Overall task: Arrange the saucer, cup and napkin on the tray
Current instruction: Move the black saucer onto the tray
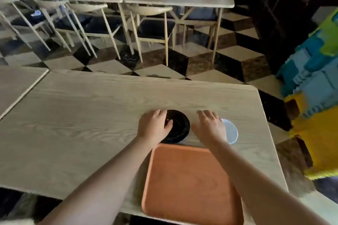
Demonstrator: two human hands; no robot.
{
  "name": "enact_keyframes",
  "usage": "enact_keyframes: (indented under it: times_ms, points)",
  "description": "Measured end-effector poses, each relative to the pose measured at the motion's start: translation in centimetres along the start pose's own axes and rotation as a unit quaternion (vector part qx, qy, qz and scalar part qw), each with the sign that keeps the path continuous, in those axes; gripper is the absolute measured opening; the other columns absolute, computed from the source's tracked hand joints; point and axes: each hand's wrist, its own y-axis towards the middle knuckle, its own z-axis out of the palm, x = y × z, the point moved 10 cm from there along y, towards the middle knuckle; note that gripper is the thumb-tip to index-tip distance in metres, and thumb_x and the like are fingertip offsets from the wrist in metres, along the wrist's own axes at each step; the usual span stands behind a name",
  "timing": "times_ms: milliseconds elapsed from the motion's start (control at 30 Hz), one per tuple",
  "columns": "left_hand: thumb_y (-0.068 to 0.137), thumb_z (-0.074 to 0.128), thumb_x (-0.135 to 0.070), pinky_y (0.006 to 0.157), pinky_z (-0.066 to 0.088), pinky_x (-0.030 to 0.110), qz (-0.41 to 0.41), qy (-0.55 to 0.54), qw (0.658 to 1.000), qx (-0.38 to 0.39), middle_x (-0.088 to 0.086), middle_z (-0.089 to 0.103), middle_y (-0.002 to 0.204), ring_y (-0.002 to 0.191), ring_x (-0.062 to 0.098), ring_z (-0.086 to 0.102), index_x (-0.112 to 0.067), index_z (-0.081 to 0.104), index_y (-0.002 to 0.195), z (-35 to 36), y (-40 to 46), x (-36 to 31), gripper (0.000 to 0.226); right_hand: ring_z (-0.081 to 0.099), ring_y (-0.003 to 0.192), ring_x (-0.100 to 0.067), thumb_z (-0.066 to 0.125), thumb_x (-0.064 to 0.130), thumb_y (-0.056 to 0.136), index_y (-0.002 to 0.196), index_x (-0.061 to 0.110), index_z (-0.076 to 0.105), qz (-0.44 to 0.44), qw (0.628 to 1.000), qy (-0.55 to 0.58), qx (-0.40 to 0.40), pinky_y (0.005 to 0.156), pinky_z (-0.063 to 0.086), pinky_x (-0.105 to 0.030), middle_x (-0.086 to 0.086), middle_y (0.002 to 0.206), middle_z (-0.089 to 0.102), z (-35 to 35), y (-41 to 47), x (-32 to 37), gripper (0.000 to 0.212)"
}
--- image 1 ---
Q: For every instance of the person's right hand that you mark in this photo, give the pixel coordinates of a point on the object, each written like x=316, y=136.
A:
x=210, y=130

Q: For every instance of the person's left hand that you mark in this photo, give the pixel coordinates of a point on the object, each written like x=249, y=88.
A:
x=151, y=127

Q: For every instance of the black glossy saucer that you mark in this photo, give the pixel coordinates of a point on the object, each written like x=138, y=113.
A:
x=181, y=127

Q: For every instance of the orange wooden tray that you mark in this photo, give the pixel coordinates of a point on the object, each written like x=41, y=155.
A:
x=190, y=185

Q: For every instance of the person's right forearm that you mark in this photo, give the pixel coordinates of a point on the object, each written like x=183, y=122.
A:
x=258, y=188

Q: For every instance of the person's left forearm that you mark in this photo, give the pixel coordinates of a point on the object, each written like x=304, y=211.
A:
x=105, y=185

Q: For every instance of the wooden chair black seat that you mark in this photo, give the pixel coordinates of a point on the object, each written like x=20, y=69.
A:
x=154, y=28
x=23, y=20
x=200, y=14
x=101, y=25
x=68, y=21

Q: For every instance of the teal plastic stool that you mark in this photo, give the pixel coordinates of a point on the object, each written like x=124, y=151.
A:
x=290, y=72

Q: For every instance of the stack of coloured plastic stools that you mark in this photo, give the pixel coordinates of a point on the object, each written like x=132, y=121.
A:
x=322, y=137

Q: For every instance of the light blue plastic stool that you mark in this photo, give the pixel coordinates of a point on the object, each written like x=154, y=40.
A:
x=319, y=85

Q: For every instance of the green plastic stool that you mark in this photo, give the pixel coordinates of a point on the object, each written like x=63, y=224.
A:
x=330, y=35

